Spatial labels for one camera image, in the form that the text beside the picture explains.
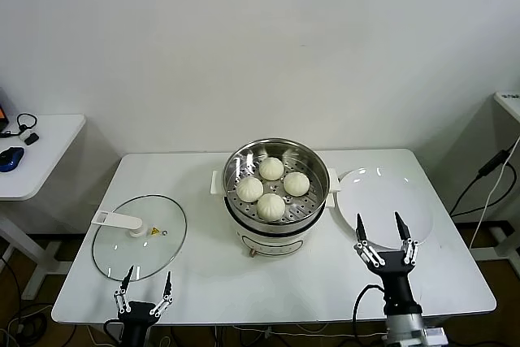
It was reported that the white side table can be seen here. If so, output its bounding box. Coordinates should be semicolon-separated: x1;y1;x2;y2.
0;114;86;302

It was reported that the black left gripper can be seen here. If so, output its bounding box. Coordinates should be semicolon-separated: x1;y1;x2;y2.
113;265;175;347

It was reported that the black power adapter cable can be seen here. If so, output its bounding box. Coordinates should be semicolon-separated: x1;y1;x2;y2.
448;147;511;216

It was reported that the black earphone cable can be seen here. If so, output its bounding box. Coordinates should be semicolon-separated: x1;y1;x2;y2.
0;113;38;139

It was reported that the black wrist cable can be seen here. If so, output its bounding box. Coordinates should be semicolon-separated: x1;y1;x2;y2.
352;284;387;336
103;318;123;342

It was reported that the white desk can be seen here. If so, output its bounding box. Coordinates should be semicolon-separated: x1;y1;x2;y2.
473;90;520;262

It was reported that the blue computer mouse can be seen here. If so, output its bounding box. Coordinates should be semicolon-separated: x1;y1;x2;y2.
0;146;24;172

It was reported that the white steamed baozi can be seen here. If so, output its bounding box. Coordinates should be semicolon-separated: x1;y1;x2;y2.
256;193;285;221
283;171;311;197
236;176;264;203
258;156;284;181

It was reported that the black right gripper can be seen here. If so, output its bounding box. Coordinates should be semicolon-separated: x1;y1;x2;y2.
352;210;421;317

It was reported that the white hanging cable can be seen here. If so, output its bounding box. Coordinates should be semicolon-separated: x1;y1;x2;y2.
469;131;520;249

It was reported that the white electric cooker pot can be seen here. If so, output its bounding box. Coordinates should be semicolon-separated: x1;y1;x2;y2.
210;167;342;259

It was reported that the glass pot lid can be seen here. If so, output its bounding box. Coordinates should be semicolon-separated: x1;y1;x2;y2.
91;193;188;282

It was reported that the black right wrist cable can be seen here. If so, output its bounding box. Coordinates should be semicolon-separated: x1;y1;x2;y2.
352;284;387;336

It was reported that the perforated steel steamer basket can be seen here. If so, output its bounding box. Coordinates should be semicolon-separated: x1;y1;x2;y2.
221;137;330;234

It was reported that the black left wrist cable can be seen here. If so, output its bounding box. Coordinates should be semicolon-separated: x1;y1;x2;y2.
103;318;123;342

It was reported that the round white plate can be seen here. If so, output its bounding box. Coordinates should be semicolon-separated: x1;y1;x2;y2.
335;166;434;249

